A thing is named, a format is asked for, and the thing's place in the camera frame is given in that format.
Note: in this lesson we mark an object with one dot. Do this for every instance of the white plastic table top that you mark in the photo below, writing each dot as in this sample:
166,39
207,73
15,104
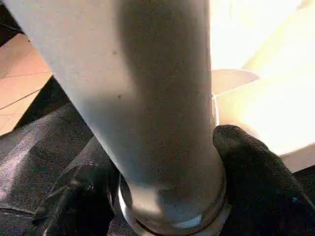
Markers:
266,73

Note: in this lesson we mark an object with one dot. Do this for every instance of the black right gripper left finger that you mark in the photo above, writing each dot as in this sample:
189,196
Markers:
78,201

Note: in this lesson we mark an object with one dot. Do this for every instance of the white plastic table leg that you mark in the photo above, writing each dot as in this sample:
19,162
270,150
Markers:
147,98

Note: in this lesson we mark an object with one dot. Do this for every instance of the black plastic mat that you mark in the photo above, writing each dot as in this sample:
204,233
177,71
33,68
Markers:
34,147

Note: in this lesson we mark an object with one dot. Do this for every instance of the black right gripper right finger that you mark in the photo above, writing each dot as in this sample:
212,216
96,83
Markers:
266,191

